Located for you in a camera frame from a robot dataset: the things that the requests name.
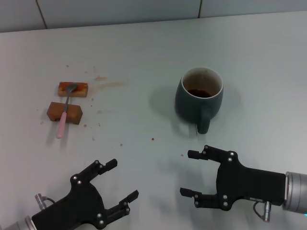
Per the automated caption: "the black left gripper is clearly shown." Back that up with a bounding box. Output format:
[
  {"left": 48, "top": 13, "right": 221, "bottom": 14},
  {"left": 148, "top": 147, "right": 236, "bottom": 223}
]
[{"left": 32, "top": 158, "right": 139, "bottom": 230}]

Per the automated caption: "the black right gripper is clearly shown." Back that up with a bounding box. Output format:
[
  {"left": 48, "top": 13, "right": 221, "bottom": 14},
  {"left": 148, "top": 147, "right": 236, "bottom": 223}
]
[{"left": 180, "top": 145, "right": 286, "bottom": 211}]

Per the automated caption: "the grey ceramic cup with coffee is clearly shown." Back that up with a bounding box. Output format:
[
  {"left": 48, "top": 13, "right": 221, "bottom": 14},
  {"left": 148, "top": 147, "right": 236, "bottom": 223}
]
[{"left": 174, "top": 67, "right": 224, "bottom": 135}]

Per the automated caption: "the pink handled metal spoon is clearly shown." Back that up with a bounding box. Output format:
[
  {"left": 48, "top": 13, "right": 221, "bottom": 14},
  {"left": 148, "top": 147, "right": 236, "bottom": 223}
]
[{"left": 56, "top": 83, "right": 78, "bottom": 139}]

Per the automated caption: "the brown notched wooden block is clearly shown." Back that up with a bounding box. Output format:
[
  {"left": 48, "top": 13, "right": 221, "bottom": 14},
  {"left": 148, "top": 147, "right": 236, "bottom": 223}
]
[{"left": 46, "top": 102, "right": 83, "bottom": 125}]

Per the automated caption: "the light wooden block stained orange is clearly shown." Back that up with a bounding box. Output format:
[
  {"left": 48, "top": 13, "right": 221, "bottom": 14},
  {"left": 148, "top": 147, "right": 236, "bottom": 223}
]
[{"left": 58, "top": 81, "right": 89, "bottom": 98}]

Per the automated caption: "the right wrist cable connector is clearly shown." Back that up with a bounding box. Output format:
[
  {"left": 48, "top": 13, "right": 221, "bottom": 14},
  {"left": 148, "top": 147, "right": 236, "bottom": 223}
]
[{"left": 253, "top": 200, "right": 273, "bottom": 221}]

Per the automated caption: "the wrist cable connector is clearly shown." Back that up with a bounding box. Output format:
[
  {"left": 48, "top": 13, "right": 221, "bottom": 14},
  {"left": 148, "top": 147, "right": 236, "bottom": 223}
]
[
  {"left": 35, "top": 194, "right": 56, "bottom": 211},
  {"left": 253, "top": 200, "right": 273, "bottom": 221}
]

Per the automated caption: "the left wrist cable connector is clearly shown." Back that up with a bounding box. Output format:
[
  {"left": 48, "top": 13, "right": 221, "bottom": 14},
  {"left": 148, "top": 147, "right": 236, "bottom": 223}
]
[{"left": 35, "top": 194, "right": 56, "bottom": 211}]

